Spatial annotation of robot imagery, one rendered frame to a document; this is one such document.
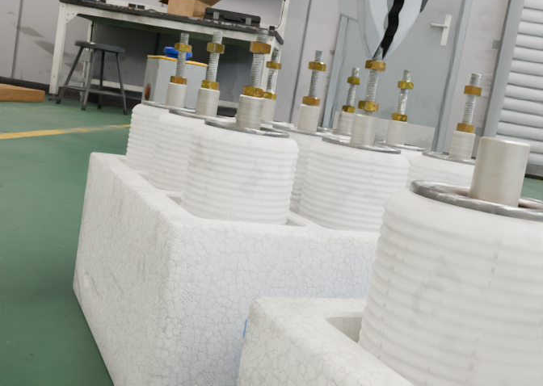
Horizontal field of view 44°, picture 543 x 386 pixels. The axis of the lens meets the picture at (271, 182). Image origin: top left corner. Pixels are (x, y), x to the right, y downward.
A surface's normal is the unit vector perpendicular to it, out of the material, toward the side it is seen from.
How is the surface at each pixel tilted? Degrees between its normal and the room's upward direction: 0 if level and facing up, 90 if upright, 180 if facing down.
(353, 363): 0
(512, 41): 90
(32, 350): 0
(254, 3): 90
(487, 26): 90
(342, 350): 0
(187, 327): 90
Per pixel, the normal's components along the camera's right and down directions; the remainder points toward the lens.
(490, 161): -0.62, 0.00
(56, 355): 0.17, -0.98
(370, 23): -0.15, 0.50
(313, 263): 0.40, 0.18
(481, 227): -0.23, -0.48
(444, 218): -0.44, -0.54
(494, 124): -0.14, 0.09
